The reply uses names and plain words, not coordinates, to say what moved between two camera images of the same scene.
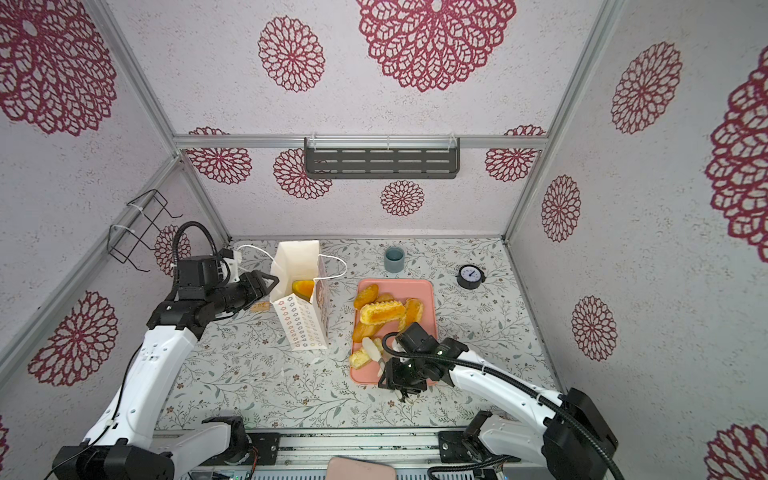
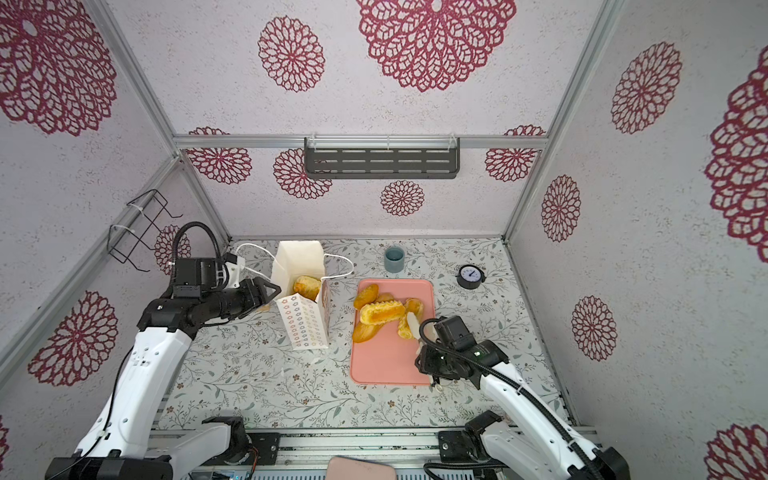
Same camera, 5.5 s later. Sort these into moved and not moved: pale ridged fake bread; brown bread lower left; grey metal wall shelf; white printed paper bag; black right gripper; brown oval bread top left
Moved: black right gripper; pale ridged fake bread
Not moved: white printed paper bag; brown oval bread top left; brown bread lower left; grey metal wall shelf
